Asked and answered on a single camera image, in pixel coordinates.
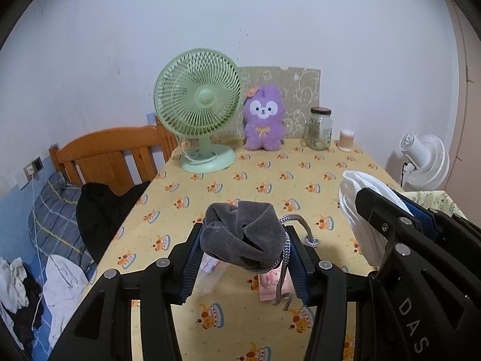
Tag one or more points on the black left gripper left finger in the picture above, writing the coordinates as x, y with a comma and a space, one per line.
100, 329

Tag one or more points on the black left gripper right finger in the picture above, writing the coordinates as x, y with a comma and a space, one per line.
322, 285

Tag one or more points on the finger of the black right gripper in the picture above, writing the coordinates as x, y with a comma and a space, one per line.
426, 303
454, 234

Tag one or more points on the pink wet wipes pack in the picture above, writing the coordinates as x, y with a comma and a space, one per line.
268, 284

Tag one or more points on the white cloth bundle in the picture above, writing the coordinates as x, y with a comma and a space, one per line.
359, 194

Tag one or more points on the grey velvet drawstring pouch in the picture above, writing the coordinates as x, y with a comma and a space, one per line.
250, 235

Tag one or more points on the clear plastic zip bag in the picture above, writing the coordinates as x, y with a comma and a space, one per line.
210, 272

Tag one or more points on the yellow cartoon fabric storage box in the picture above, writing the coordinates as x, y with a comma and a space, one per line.
439, 200

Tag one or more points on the beige door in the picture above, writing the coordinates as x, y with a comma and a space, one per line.
463, 181

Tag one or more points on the white clothes on bed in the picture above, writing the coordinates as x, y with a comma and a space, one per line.
22, 299

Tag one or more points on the white floor fan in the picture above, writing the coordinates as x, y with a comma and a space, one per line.
427, 165

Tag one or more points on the blue plaid pillow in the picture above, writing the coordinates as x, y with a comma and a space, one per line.
53, 225

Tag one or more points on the black garment on bed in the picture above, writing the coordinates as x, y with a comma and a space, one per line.
100, 213

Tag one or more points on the cotton swab container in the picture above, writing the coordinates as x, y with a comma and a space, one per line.
346, 140

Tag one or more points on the glass jar dark lid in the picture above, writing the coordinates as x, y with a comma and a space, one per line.
318, 129

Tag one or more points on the purple plush bunny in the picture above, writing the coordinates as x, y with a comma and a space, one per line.
263, 114

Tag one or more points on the green desk fan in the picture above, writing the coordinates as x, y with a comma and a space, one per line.
197, 94

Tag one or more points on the wall power socket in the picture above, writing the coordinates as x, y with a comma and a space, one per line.
33, 168

